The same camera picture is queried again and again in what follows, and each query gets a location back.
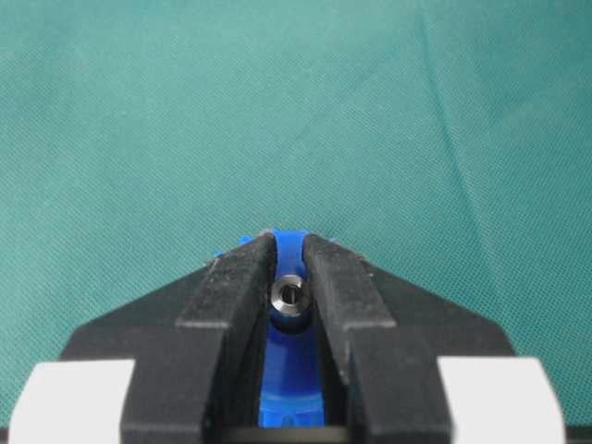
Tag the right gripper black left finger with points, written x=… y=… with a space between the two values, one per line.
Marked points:
x=157 y=369

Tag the green table cloth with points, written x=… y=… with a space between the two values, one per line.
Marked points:
x=448 y=142

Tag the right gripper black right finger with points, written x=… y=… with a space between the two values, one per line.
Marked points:
x=418 y=368

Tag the silver metal shaft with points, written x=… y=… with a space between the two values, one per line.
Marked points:
x=290 y=297

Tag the blue plastic small gear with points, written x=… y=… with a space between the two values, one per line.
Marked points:
x=274 y=374

